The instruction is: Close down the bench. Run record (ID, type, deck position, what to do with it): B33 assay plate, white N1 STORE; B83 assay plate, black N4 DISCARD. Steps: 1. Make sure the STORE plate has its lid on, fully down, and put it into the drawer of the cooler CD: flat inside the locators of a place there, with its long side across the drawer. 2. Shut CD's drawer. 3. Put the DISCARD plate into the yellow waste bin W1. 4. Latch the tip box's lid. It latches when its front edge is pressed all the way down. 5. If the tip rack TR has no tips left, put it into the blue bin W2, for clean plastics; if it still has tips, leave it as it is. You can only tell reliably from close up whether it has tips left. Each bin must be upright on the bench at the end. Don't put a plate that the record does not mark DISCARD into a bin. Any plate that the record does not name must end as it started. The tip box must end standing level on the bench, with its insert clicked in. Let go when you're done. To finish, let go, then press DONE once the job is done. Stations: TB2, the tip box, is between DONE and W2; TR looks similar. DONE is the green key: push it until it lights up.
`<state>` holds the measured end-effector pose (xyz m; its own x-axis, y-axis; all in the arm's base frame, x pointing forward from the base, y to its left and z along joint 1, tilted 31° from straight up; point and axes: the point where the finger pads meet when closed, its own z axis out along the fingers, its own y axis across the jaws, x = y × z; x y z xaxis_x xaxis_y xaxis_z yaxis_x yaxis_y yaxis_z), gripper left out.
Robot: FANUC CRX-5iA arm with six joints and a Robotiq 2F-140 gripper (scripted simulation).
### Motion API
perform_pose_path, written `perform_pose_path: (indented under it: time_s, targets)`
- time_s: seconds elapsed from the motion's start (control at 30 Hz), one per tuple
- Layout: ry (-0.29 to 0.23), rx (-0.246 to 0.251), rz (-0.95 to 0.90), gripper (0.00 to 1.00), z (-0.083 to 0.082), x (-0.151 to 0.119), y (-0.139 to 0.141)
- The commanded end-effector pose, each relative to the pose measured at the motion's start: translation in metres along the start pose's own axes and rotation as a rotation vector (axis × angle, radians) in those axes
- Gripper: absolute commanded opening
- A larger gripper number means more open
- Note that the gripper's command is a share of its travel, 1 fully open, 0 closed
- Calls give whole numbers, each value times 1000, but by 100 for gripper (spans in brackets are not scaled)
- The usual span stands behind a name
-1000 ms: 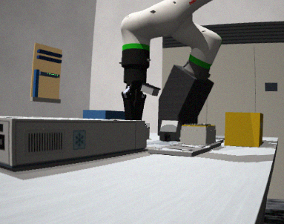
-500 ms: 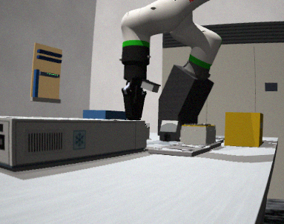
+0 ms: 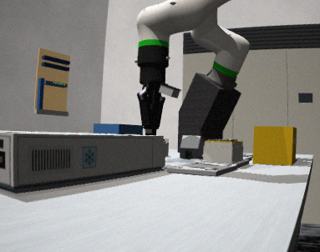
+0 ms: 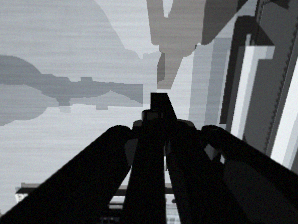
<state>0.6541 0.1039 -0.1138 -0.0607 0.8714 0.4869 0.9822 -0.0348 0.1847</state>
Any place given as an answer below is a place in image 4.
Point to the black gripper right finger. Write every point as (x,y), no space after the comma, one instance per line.
(205,193)

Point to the black assay plate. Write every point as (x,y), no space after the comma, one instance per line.
(110,216)

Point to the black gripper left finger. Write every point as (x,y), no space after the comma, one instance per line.
(80,191)

